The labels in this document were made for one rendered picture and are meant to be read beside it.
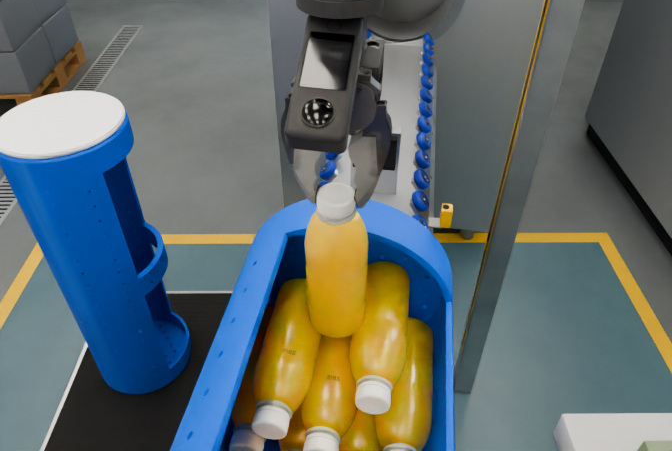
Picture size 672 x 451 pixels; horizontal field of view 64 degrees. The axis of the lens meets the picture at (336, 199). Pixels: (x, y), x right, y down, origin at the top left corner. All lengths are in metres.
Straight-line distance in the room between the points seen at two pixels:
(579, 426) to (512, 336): 1.55
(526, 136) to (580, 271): 1.31
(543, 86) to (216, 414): 0.92
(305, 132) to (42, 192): 0.96
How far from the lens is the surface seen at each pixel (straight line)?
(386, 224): 0.64
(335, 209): 0.52
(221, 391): 0.53
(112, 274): 1.45
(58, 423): 1.89
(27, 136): 1.32
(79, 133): 1.28
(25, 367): 2.26
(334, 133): 0.39
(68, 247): 1.39
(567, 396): 2.07
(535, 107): 1.22
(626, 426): 0.64
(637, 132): 2.89
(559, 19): 1.14
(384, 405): 0.63
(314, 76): 0.42
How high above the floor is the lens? 1.65
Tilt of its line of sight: 39 degrees down
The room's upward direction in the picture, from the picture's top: straight up
